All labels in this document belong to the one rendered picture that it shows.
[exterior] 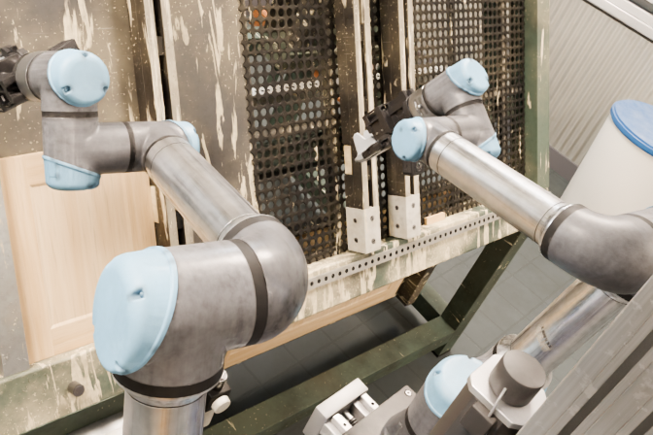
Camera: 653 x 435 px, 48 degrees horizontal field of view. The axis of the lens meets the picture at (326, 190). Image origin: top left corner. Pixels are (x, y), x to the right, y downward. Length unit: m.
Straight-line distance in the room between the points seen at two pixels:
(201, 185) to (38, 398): 0.75
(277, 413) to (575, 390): 1.83
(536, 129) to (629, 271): 1.63
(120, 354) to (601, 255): 0.67
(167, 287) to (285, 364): 2.20
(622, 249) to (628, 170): 3.06
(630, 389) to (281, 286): 0.34
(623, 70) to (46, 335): 3.85
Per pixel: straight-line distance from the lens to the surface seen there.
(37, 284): 1.55
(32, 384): 1.57
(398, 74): 2.05
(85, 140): 1.06
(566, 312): 1.29
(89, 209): 1.57
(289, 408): 2.55
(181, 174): 0.99
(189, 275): 0.72
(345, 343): 3.06
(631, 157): 4.12
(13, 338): 1.54
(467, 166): 1.21
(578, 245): 1.09
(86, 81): 1.04
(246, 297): 0.74
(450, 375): 1.33
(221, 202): 0.91
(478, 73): 1.41
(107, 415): 1.71
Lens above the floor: 2.16
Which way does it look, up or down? 35 degrees down
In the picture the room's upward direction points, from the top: 24 degrees clockwise
